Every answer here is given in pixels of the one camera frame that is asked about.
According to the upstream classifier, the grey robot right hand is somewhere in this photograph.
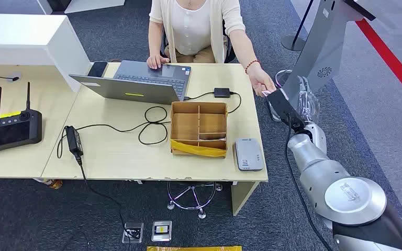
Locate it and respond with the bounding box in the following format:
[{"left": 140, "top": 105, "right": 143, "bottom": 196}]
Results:
[{"left": 293, "top": 76, "right": 327, "bottom": 155}]

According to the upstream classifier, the person's right hand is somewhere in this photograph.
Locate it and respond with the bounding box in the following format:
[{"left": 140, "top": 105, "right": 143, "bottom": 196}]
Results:
[{"left": 147, "top": 54, "right": 171, "bottom": 70}]

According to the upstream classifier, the person's left hand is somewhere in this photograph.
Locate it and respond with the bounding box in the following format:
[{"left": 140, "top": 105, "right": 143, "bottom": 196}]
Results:
[{"left": 247, "top": 62, "right": 277, "bottom": 97}]

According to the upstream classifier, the person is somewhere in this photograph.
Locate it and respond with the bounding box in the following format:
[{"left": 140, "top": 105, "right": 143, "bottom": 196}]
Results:
[{"left": 146, "top": 0, "right": 277, "bottom": 97}]

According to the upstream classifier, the grey card reader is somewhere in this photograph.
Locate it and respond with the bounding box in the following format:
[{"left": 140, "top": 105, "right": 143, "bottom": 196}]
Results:
[{"left": 234, "top": 138, "right": 264, "bottom": 172}]

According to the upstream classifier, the grey laptop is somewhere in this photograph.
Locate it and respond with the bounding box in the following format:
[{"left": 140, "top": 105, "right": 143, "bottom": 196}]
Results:
[{"left": 68, "top": 60, "right": 192, "bottom": 105}]

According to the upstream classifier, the black office chair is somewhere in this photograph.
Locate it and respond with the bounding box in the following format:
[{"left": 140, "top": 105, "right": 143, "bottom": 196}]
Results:
[{"left": 159, "top": 20, "right": 237, "bottom": 64}]

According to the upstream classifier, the black smartphone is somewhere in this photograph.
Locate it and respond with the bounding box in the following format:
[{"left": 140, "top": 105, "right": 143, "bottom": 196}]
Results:
[{"left": 87, "top": 61, "right": 109, "bottom": 78}]

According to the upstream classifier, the grey kiosk stand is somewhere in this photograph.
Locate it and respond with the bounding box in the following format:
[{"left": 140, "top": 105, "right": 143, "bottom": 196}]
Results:
[{"left": 267, "top": 0, "right": 377, "bottom": 122}]

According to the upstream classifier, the wooden divided box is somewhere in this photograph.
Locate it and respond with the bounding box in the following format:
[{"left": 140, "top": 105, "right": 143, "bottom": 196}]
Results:
[{"left": 170, "top": 101, "right": 228, "bottom": 159}]

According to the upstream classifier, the white furniture base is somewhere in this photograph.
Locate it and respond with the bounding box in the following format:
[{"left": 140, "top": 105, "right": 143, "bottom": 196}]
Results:
[{"left": 36, "top": 0, "right": 126, "bottom": 15}]

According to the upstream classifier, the beige desk leg panel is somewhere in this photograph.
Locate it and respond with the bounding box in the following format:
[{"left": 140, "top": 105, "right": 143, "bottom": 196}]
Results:
[{"left": 231, "top": 181, "right": 260, "bottom": 217}]

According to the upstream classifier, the yellow tape on box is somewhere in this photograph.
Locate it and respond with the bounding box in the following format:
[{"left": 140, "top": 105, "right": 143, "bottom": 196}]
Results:
[{"left": 170, "top": 139, "right": 228, "bottom": 158}]

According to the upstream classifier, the red barrier belt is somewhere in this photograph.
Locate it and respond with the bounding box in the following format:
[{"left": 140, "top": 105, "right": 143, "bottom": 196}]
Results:
[{"left": 355, "top": 19, "right": 402, "bottom": 110}]

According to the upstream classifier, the black laptop power brick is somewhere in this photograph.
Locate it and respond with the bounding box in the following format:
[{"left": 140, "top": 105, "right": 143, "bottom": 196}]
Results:
[{"left": 65, "top": 125, "right": 84, "bottom": 157}]

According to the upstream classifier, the white counter block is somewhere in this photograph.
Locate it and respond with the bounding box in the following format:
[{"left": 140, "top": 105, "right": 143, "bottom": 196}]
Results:
[{"left": 0, "top": 13, "right": 93, "bottom": 94}]

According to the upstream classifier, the chrome stool base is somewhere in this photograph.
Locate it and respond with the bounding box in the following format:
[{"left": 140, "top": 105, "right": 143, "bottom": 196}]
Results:
[{"left": 166, "top": 180, "right": 223, "bottom": 220}]

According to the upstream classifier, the black remote controller with antennas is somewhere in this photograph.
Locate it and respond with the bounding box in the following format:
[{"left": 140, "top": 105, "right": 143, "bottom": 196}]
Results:
[{"left": 0, "top": 82, "right": 43, "bottom": 153}]

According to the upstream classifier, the floor socket box yellow label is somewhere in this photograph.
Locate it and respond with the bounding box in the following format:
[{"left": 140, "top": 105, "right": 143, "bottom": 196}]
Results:
[{"left": 151, "top": 220, "right": 173, "bottom": 242}]

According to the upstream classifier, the open floor socket box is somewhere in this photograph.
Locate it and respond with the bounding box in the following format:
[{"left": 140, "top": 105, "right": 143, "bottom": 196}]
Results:
[{"left": 121, "top": 221, "right": 144, "bottom": 244}]

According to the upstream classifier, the chrome ring base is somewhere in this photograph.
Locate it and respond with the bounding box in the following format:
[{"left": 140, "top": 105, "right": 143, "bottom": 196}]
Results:
[{"left": 274, "top": 69, "right": 294, "bottom": 89}]

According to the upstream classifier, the red bead bracelet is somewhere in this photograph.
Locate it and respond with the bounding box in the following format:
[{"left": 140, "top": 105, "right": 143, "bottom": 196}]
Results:
[{"left": 244, "top": 59, "right": 261, "bottom": 74}]

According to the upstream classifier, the curved black adapter cable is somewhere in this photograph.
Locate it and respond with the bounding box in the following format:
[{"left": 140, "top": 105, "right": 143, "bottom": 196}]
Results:
[{"left": 227, "top": 91, "right": 242, "bottom": 115}]

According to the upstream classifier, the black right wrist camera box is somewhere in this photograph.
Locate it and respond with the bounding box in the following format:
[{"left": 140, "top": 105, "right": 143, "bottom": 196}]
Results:
[{"left": 266, "top": 89, "right": 308, "bottom": 134}]

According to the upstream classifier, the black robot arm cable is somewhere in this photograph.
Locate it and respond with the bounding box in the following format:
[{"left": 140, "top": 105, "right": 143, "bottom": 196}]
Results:
[{"left": 284, "top": 114, "right": 333, "bottom": 251}]

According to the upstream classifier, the black stanchion post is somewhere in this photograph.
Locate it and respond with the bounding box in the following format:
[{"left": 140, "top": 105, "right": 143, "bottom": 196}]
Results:
[{"left": 281, "top": 0, "right": 315, "bottom": 52}]

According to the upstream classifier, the short black adapter cable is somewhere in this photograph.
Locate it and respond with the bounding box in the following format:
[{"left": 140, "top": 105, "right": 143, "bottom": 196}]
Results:
[{"left": 183, "top": 91, "right": 216, "bottom": 101}]

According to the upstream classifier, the black looped charger cable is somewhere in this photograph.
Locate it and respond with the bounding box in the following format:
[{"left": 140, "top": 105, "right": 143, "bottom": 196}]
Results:
[{"left": 55, "top": 105, "right": 172, "bottom": 160}]

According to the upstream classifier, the black mains cable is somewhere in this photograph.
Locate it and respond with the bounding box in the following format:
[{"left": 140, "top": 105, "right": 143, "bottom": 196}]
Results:
[{"left": 75, "top": 156, "right": 143, "bottom": 239}]

